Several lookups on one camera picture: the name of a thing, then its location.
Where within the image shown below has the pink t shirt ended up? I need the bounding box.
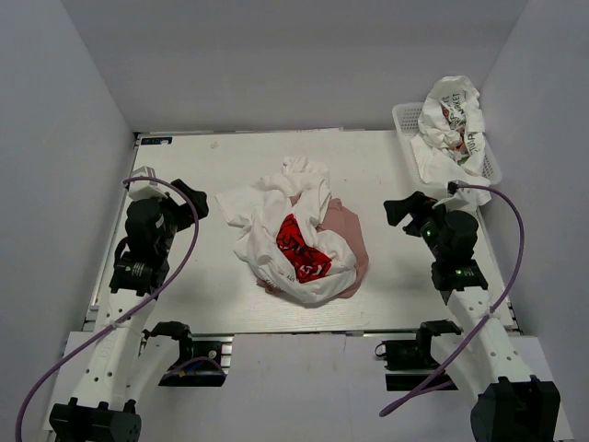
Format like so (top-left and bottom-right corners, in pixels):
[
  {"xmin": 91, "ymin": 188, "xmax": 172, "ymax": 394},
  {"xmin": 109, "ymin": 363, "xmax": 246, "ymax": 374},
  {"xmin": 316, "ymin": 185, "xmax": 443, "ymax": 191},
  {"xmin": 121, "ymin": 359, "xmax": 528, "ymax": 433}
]
[{"xmin": 257, "ymin": 198, "xmax": 369, "ymax": 305}]

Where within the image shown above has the white t shirt red print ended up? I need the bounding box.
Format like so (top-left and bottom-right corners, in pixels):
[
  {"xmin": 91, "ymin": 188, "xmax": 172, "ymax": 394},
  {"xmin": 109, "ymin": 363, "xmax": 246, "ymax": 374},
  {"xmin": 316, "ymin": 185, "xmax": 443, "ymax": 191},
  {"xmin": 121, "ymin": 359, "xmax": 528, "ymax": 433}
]
[{"xmin": 245, "ymin": 204, "xmax": 369, "ymax": 305}]

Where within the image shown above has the white t shirt black print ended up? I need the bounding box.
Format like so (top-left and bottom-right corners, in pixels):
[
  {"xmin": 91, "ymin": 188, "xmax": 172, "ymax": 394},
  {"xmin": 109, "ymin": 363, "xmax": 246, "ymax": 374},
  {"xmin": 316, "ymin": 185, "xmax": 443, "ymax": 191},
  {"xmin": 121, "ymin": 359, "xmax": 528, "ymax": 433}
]
[{"xmin": 215, "ymin": 156, "xmax": 331, "ymax": 262}]

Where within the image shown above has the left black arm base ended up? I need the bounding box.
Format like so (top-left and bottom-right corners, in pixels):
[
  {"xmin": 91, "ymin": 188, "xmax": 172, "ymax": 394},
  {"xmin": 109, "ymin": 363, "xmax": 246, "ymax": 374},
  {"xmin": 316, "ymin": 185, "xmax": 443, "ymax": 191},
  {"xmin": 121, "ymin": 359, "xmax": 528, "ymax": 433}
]
[{"xmin": 159, "ymin": 338, "xmax": 232, "ymax": 388}]

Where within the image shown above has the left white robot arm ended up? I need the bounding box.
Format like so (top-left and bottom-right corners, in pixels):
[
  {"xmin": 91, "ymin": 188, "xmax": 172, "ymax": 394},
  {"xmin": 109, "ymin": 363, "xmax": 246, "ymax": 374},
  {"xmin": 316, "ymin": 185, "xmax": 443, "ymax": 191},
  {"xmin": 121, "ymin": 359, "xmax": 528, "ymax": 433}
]
[{"xmin": 49, "ymin": 175, "xmax": 209, "ymax": 441}]

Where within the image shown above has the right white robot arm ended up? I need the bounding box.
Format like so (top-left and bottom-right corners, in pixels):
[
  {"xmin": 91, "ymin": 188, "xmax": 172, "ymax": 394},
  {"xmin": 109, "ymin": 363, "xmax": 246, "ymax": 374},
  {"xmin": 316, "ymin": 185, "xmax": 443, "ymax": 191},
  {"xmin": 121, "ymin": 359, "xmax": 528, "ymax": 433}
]
[{"xmin": 375, "ymin": 192, "xmax": 560, "ymax": 441}]

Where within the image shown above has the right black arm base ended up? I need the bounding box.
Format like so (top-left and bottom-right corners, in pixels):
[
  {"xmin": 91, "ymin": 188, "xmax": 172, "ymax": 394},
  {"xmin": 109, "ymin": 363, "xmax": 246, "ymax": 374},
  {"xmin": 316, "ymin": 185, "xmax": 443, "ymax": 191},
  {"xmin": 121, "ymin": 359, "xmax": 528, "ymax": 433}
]
[{"xmin": 375, "ymin": 340, "xmax": 438, "ymax": 392}]

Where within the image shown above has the blue label sticker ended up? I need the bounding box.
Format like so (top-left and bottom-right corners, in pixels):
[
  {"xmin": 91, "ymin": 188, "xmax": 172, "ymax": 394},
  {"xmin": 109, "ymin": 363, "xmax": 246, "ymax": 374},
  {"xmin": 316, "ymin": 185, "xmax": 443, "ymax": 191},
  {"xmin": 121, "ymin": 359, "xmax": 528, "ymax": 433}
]
[{"xmin": 140, "ymin": 136, "xmax": 173, "ymax": 145}]

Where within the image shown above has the white t shirt with lettering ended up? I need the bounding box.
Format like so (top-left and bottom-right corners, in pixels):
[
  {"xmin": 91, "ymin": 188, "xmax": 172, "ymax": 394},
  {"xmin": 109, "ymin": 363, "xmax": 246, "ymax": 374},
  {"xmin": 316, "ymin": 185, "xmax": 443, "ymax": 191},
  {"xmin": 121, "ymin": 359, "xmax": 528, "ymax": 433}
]
[{"xmin": 410, "ymin": 76, "xmax": 491, "ymax": 211}]

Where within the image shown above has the white plastic basket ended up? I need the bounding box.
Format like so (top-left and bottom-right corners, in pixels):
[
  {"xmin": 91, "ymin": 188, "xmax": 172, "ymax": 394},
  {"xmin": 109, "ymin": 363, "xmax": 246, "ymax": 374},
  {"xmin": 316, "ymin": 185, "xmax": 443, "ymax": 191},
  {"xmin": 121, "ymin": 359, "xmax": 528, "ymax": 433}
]
[{"xmin": 391, "ymin": 102, "xmax": 502, "ymax": 188}]

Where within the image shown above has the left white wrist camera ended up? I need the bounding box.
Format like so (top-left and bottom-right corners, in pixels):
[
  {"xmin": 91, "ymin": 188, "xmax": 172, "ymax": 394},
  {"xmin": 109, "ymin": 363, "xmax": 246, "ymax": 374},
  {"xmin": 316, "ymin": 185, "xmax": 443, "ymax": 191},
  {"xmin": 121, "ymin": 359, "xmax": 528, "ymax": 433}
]
[{"xmin": 126, "ymin": 166, "xmax": 167, "ymax": 201}]

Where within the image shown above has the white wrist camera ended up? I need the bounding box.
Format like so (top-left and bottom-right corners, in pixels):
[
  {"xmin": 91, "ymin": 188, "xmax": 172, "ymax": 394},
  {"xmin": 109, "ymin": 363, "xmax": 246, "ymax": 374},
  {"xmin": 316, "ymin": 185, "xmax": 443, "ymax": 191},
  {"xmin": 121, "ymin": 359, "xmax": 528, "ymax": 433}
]
[
  {"xmin": 126, "ymin": 166, "xmax": 167, "ymax": 201},
  {"xmin": 433, "ymin": 180, "xmax": 472, "ymax": 212}
]

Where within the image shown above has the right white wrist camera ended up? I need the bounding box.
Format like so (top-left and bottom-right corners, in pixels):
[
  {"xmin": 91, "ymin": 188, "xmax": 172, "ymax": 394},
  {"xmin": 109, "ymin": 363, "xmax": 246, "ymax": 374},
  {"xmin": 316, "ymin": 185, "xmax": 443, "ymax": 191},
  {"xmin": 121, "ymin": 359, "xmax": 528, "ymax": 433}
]
[{"xmin": 433, "ymin": 180, "xmax": 472, "ymax": 212}]

